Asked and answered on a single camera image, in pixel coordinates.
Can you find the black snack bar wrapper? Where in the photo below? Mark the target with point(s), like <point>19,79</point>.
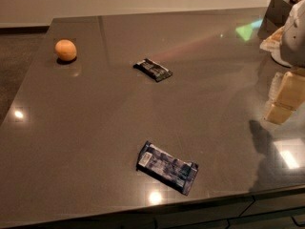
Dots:
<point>152,69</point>

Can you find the orange round fruit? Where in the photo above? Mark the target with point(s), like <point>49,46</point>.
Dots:
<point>65,50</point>

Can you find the blue rxbar blueberry wrapper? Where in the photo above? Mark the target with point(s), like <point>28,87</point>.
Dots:
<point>172,171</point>

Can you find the dark box in corner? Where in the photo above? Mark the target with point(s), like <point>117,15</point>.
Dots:
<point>275,17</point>

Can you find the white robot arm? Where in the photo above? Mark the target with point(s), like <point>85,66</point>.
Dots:
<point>287,47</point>

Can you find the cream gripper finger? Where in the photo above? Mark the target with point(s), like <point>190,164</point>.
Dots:
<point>286,95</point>

